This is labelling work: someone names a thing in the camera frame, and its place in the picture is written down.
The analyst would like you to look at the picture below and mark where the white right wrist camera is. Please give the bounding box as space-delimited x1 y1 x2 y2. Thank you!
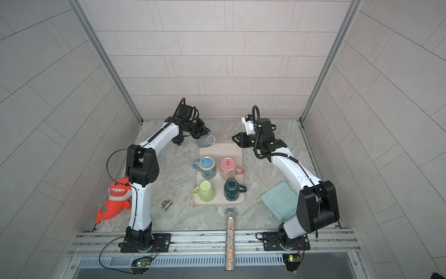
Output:
242 114 256 135

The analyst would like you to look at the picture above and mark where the aluminium front rail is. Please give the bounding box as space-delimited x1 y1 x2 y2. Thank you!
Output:
67 228 361 257

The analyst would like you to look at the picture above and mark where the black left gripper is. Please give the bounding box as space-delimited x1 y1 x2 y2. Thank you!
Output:
185 117 212 138

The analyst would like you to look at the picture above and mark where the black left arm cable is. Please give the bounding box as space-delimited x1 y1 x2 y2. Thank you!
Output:
106 148 140 227

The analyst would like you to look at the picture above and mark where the pink cartoon mug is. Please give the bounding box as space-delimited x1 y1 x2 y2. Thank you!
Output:
220 157 244 181

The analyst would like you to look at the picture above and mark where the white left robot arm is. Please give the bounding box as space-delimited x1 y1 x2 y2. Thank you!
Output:
118 98 216 252

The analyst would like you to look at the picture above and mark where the blue cartoon mug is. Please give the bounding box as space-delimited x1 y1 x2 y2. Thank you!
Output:
193 156 217 180

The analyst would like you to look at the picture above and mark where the dark green mug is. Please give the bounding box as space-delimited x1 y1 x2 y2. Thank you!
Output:
224 179 247 201

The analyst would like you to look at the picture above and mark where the aluminium corner post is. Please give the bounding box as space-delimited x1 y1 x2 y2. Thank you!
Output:
300 0 362 123
67 0 143 124

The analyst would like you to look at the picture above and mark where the circuit board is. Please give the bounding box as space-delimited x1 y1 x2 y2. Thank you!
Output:
131 256 153 268
282 254 303 272

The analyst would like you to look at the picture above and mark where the grey mug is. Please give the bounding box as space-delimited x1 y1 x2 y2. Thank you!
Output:
195 133 216 148

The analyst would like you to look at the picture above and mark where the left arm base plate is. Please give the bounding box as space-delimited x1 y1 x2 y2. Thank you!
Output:
118 233 171 253

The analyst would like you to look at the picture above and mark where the red shark toy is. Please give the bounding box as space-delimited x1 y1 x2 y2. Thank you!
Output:
96 177 132 224

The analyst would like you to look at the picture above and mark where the teal cloth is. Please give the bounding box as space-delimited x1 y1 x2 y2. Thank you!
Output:
261 181 298 223

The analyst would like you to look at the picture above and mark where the right circuit board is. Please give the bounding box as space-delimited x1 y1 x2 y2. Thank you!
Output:
282 254 303 272

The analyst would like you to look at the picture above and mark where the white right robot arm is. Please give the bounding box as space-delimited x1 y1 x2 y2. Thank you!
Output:
232 115 340 249

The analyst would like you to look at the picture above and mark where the glitter filled tube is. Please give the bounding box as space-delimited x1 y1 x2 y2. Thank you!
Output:
225 208 236 271

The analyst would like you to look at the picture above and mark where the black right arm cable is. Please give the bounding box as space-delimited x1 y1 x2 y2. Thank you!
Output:
251 105 300 165

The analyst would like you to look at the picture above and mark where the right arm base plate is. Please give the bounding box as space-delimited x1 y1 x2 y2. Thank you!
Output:
256 231 311 251

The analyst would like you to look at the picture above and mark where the black mug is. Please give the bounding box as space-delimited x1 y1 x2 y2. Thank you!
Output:
171 133 185 146

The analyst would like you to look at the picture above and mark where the beige plastic tray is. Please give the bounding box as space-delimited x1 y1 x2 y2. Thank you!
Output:
192 143 246 206

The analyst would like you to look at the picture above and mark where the small metal fitting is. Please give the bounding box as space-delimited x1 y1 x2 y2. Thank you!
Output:
162 200 173 211

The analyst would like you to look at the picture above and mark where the aluminium corner post left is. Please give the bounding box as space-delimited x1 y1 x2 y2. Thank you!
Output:
67 0 143 124

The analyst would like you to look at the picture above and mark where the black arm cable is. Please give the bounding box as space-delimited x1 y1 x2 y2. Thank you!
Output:
251 105 300 165
106 148 140 227

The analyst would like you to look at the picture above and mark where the aluminium corner post right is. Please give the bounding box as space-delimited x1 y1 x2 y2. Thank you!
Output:
300 0 362 123

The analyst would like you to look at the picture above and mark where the left circuit board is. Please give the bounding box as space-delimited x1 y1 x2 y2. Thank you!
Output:
131 256 153 268

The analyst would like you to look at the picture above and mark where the light green mug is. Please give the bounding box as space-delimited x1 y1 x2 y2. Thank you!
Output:
192 180 216 202

